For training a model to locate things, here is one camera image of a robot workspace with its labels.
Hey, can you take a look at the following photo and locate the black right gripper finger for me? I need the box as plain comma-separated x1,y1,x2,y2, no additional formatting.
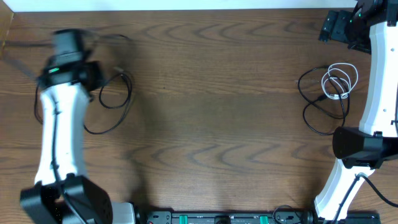
318,11,338,42
330,10,351,44

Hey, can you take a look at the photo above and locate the white USB cable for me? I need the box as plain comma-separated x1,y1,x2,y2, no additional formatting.
321,63,359,101

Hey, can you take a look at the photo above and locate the black USB cable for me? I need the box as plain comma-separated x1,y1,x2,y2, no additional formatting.
297,65,351,136

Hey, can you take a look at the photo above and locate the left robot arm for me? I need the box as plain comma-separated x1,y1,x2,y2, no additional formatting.
20,29,136,223

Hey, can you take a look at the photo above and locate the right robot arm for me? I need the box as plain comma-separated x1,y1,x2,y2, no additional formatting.
303,0,397,223

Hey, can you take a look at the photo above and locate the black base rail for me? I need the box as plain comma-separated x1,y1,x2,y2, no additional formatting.
134,205,381,224

